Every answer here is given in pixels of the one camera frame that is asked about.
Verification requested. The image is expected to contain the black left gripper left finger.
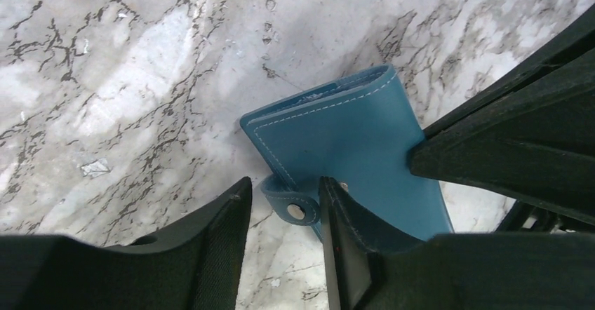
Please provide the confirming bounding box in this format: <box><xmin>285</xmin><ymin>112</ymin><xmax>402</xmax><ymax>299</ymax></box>
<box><xmin>1</xmin><ymin>177</ymin><xmax>253</xmax><ymax>309</ymax></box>

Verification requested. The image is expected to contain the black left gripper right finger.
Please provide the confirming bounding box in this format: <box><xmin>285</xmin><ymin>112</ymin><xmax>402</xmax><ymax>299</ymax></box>
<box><xmin>319</xmin><ymin>177</ymin><xmax>594</xmax><ymax>309</ymax></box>

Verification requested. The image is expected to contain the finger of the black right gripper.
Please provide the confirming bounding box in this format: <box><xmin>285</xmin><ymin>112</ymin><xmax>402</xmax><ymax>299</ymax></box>
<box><xmin>408</xmin><ymin>8</ymin><xmax>594</xmax><ymax>224</ymax></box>

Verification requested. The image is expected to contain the blue leather card holder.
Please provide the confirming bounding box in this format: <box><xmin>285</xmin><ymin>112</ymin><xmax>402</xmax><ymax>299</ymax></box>
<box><xmin>239</xmin><ymin>65</ymin><xmax>453</xmax><ymax>240</ymax></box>

